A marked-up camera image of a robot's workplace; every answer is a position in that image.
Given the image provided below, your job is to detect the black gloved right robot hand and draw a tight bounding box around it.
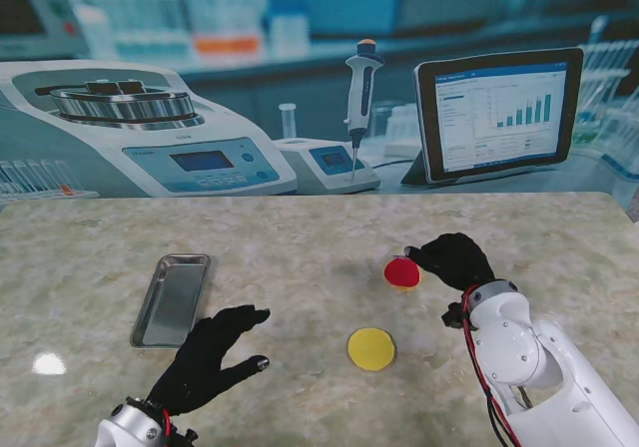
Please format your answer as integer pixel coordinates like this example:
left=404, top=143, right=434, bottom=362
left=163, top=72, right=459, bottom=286
left=403, top=231, right=496, bottom=293

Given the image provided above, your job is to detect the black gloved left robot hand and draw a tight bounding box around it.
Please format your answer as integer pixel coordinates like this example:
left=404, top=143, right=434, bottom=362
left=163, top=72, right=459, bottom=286
left=148, top=304, right=272, bottom=416

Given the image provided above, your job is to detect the red round filter paper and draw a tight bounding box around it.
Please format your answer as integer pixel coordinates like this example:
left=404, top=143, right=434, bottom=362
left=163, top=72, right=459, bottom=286
left=382, top=257, right=420, bottom=288

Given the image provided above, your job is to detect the yellow-topped clear culture dish lid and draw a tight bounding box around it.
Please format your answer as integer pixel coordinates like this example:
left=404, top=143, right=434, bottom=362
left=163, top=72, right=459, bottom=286
left=347, top=326, right=397, bottom=372

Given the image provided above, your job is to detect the yellow-bottomed clear culture dish base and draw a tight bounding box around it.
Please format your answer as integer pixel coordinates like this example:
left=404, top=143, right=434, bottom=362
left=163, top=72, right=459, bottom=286
left=383, top=266, right=424, bottom=294

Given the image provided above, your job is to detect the rectangular stainless steel tray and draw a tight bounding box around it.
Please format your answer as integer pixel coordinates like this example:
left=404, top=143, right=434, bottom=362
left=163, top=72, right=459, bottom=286
left=129, top=252, right=212, bottom=350

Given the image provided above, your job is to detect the printed laboratory scene backdrop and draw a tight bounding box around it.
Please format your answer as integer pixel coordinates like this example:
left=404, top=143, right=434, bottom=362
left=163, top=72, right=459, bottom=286
left=0, top=0, right=639, bottom=200

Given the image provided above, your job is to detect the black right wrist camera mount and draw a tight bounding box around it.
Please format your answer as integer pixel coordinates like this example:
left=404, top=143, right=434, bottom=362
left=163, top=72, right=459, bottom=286
left=441, top=300, right=468, bottom=329

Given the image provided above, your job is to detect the red right wrist cable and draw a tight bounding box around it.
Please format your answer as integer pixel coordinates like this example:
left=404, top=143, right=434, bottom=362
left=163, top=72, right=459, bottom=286
left=461, top=291, right=523, bottom=447

